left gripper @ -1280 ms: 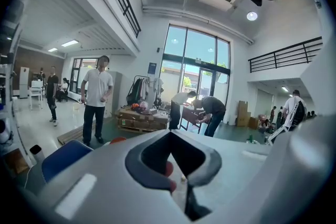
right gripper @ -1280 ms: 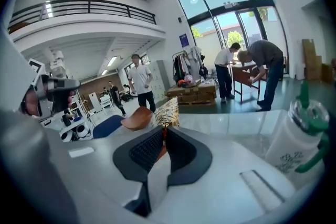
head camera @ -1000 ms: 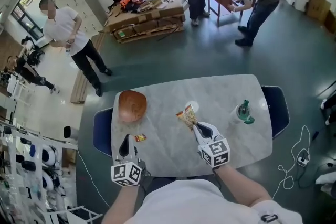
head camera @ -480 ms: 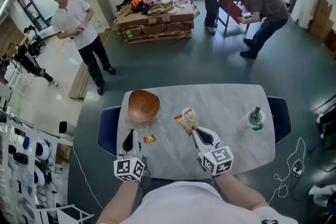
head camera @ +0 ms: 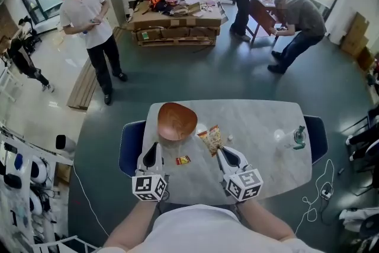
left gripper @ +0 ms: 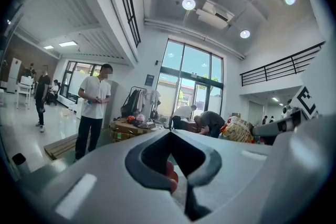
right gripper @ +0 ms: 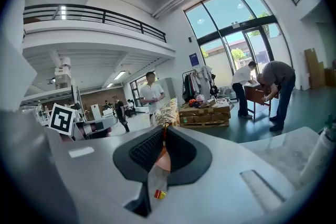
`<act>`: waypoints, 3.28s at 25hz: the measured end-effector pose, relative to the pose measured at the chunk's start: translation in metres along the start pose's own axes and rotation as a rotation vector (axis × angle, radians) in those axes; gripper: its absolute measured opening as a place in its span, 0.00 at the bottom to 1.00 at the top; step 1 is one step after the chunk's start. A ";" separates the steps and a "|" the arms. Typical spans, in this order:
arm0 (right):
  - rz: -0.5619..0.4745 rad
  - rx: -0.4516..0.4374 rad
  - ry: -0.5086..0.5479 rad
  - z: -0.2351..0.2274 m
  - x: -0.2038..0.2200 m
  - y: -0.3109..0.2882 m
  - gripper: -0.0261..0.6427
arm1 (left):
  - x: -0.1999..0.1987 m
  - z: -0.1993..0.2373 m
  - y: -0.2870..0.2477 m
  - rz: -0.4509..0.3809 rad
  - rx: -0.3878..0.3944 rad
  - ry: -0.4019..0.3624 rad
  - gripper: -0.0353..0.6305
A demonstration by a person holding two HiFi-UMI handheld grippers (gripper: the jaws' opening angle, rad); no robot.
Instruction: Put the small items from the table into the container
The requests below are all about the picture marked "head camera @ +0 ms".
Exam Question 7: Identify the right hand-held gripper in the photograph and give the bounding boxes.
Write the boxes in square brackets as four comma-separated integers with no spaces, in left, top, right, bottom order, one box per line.
[217,146,265,203]

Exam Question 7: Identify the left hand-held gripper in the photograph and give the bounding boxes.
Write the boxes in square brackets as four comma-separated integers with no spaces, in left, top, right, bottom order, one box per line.
[131,142,168,203]

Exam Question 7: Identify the yellow snack packet item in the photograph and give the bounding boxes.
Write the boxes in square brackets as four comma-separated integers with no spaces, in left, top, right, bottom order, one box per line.
[197,124,224,158]

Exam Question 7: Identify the brown wooden bowl container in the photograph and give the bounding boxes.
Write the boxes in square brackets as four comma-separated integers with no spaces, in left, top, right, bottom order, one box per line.
[156,102,198,142]

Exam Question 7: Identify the small white round item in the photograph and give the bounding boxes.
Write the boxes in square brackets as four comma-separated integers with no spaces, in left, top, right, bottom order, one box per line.
[273,128,287,143]

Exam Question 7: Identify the green clear dispenser item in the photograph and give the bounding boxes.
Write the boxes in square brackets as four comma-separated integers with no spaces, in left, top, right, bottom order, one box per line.
[292,125,307,150]

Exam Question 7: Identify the person's right forearm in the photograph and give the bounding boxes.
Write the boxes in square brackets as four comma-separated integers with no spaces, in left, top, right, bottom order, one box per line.
[236,199,297,243]

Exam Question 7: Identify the person's left forearm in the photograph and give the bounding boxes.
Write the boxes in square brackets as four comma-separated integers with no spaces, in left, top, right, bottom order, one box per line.
[102,200,158,249]

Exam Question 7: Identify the blue chair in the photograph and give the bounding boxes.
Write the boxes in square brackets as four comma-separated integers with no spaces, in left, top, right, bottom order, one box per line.
[303,114,329,166]
[118,120,147,178]

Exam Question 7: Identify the grey marble table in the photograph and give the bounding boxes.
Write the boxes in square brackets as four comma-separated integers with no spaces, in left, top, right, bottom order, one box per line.
[141,99,313,207]

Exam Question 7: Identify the person's white shirt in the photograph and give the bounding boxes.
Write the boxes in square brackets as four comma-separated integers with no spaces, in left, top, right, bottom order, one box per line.
[96,204,326,253]

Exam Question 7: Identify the white black device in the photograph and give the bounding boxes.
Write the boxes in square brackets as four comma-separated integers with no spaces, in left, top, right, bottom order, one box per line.
[55,134,78,154]

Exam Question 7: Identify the wooden plank bench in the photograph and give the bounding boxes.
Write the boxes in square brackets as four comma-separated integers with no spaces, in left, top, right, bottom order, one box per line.
[66,25,126,111]

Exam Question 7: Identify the stack of cardboard boxes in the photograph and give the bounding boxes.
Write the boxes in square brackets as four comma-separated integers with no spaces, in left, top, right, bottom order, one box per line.
[125,0,229,48]

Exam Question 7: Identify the white shelf with equipment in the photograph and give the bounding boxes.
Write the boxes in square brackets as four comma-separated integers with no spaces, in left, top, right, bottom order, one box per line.
[0,120,75,253]

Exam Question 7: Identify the black chair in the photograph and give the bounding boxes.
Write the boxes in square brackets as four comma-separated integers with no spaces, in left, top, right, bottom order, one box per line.
[344,105,379,197]

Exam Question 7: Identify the red wooden desk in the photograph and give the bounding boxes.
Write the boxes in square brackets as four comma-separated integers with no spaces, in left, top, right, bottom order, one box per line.
[248,0,287,44]

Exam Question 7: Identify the brown cardboard boxes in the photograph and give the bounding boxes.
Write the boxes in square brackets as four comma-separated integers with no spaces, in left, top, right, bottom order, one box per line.
[339,11,376,70]

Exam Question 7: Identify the thin white cord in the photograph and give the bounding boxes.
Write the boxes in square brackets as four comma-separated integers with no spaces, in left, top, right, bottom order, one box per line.
[72,165,111,238]

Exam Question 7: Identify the white cable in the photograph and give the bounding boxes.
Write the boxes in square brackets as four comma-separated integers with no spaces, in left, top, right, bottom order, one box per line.
[294,158,336,235]

